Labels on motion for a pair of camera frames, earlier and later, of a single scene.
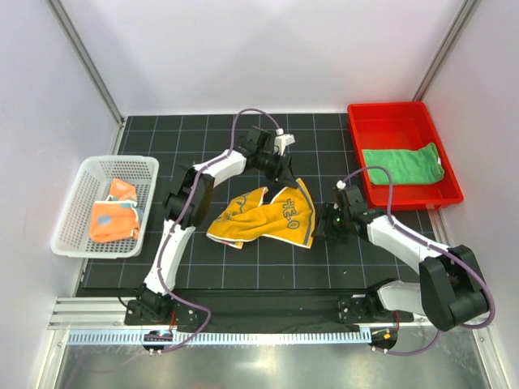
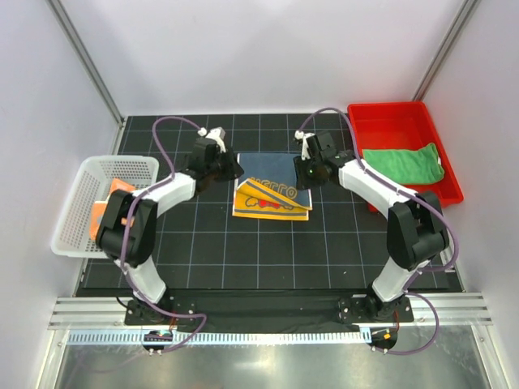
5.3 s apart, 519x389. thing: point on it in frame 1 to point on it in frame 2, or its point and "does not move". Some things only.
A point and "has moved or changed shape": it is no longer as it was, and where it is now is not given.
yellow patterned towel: (290, 218) has moved or changed shape
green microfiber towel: (406, 167) does not move
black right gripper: (328, 210) to (302, 181)
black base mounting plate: (263, 310) does not move
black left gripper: (286, 177) to (233, 169)
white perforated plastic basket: (109, 208) does not move
